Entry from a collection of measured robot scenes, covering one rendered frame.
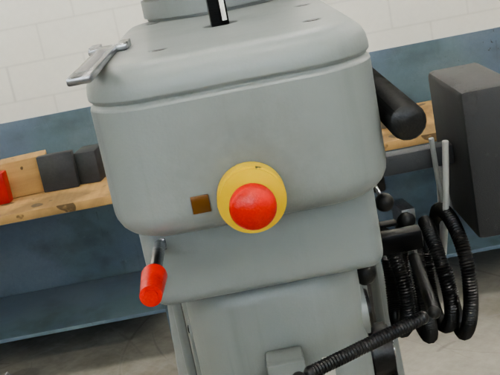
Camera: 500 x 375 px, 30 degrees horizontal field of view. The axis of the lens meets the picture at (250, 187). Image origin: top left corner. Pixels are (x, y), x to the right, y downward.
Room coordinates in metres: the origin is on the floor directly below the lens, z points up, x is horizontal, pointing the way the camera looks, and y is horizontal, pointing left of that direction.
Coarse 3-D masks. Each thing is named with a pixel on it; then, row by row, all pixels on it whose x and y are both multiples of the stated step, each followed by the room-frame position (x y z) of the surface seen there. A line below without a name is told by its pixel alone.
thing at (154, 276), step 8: (160, 240) 0.88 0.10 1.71; (160, 248) 0.86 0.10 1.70; (152, 256) 0.84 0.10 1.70; (160, 256) 0.83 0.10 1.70; (152, 264) 0.79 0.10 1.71; (160, 264) 0.81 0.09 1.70; (144, 272) 0.78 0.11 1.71; (152, 272) 0.77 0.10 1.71; (160, 272) 0.78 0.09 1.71; (144, 280) 0.76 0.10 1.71; (152, 280) 0.76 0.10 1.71; (160, 280) 0.76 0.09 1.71; (144, 288) 0.75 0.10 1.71; (152, 288) 0.75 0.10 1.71; (160, 288) 0.75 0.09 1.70; (144, 296) 0.74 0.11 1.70; (152, 296) 0.74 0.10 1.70; (160, 296) 0.75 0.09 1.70; (144, 304) 0.75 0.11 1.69; (152, 304) 0.75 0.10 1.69
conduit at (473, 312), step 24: (408, 216) 1.28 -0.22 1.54; (432, 216) 1.31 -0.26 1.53; (456, 216) 1.24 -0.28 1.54; (432, 240) 1.23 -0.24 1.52; (456, 240) 1.21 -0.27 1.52; (384, 264) 1.33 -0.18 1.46; (408, 264) 1.35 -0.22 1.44; (432, 264) 1.33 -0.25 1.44; (408, 288) 1.20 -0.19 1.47; (432, 288) 1.32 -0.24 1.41; (456, 288) 1.33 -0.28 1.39; (408, 312) 1.20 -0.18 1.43; (456, 312) 1.20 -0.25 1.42; (432, 336) 1.21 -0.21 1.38
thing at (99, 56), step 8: (120, 40) 0.96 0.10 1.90; (128, 40) 0.95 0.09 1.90; (96, 48) 0.93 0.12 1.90; (104, 48) 0.91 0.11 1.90; (112, 48) 0.90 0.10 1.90; (120, 48) 0.93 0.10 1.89; (96, 56) 0.85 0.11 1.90; (104, 56) 0.84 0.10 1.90; (112, 56) 0.88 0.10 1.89; (88, 64) 0.79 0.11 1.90; (96, 64) 0.78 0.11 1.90; (104, 64) 0.81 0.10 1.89; (80, 72) 0.75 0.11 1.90; (88, 72) 0.74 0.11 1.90; (96, 72) 0.76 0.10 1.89; (72, 80) 0.73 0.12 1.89; (80, 80) 0.73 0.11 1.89; (88, 80) 0.73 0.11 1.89
